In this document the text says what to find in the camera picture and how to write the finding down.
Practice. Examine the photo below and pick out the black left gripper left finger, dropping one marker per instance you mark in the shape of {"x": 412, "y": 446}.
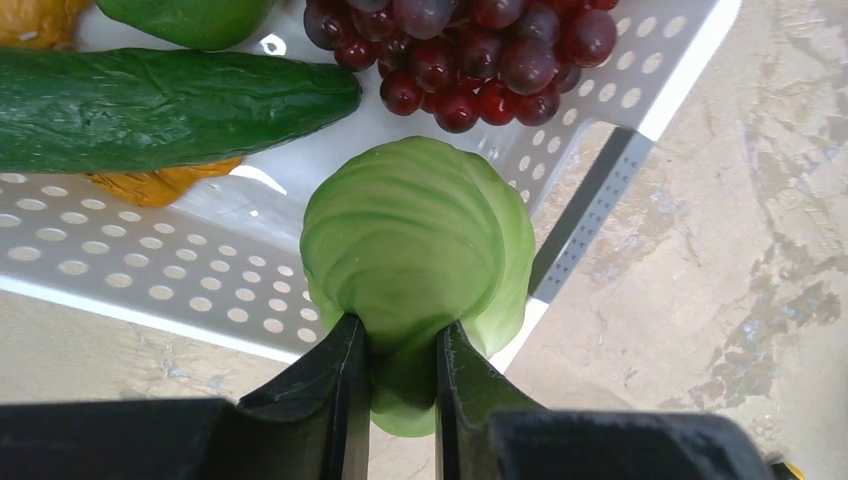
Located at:
{"x": 312, "y": 420}

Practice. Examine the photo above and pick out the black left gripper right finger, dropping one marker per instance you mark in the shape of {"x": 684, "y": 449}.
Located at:
{"x": 469, "y": 391}

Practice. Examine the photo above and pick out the green cabbage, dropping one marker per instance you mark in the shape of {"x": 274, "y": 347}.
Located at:
{"x": 411, "y": 236}

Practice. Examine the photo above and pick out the white perforated basket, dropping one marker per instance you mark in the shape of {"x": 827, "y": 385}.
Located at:
{"x": 222, "y": 264}

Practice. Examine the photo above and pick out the orange yellow fruit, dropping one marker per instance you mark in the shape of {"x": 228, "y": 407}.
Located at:
{"x": 162, "y": 187}

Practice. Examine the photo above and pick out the red grape bunch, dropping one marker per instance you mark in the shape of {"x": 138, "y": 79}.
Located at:
{"x": 465, "y": 62}

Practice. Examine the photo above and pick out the green cucumber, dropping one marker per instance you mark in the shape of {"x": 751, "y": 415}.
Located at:
{"x": 135, "y": 110}

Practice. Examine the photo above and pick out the peach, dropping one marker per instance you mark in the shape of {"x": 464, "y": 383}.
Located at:
{"x": 40, "y": 24}

